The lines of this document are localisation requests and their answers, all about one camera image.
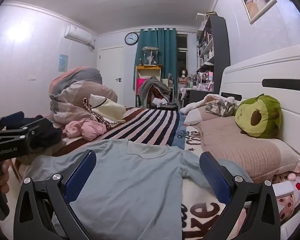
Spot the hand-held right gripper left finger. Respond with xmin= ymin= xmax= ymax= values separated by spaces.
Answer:
xmin=13 ymin=149 xmax=97 ymax=240

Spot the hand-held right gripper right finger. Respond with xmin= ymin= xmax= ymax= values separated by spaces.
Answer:
xmin=199 ymin=151 xmax=282 ymax=240

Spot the light blue t-shirt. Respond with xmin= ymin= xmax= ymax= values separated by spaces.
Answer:
xmin=25 ymin=139 xmax=253 ymax=240

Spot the dark clothes pile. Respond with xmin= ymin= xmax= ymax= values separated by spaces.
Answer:
xmin=0 ymin=111 xmax=63 ymax=150

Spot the grey clothes pile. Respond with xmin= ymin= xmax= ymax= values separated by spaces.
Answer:
xmin=138 ymin=76 xmax=171 ymax=107

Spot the person's left hand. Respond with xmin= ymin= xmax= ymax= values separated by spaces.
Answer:
xmin=0 ymin=159 xmax=12 ymax=194

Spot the mauve knitted garment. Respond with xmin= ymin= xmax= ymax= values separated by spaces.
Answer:
xmin=197 ymin=116 xmax=300 ymax=183

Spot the pink garment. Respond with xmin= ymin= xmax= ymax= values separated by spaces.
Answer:
xmin=65 ymin=119 xmax=108 ymax=141

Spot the grey patterned cloth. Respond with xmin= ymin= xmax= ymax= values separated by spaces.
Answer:
xmin=205 ymin=97 xmax=240 ymax=117

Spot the cream yellow garment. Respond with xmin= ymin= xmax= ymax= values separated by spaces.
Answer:
xmin=84 ymin=94 xmax=127 ymax=128

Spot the white fleece blanket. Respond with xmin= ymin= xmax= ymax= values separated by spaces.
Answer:
xmin=179 ymin=94 xmax=224 ymax=114

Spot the strawberry print bed sheet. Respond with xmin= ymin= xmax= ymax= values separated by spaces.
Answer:
xmin=271 ymin=171 xmax=300 ymax=222

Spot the striped printed fleece blanket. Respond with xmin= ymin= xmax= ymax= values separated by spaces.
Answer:
xmin=10 ymin=107 xmax=248 ymax=240

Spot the dark desk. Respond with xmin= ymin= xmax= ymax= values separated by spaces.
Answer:
xmin=181 ymin=87 xmax=223 ymax=105

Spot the lime green garment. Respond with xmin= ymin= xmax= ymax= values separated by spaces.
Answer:
xmin=234 ymin=94 xmax=283 ymax=139

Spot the pink desk organizer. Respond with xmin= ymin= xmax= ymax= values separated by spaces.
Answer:
xmin=196 ymin=70 xmax=215 ymax=92

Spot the white door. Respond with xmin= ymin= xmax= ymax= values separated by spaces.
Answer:
xmin=98 ymin=45 xmax=125 ymax=105

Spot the white air conditioner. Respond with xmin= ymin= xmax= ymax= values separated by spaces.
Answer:
xmin=64 ymin=25 xmax=95 ymax=50

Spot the pink storage box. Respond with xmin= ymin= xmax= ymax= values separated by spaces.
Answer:
xmin=137 ymin=78 xmax=147 ymax=95

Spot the yellow shelf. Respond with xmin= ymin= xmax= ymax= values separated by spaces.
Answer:
xmin=135 ymin=65 xmax=163 ymax=105

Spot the teal curtain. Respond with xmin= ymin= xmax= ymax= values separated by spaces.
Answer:
xmin=134 ymin=27 xmax=178 ymax=93

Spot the glass display case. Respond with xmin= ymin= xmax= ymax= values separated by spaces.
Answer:
xmin=142 ymin=46 xmax=158 ymax=67

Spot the dark bookshelf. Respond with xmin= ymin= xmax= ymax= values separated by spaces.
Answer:
xmin=195 ymin=11 xmax=230 ymax=73

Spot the white bed headboard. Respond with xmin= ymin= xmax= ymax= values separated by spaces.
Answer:
xmin=219 ymin=44 xmax=300 ymax=230

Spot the window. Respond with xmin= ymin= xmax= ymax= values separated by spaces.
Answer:
xmin=176 ymin=34 xmax=188 ymax=68

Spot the silver framed picture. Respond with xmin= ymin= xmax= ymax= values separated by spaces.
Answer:
xmin=241 ymin=0 xmax=277 ymax=25

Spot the blue wall poster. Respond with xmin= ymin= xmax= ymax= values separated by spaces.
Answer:
xmin=59 ymin=54 xmax=69 ymax=72

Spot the round wall clock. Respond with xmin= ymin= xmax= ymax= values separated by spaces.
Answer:
xmin=124 ymin=32 xmax=139 ymax=46

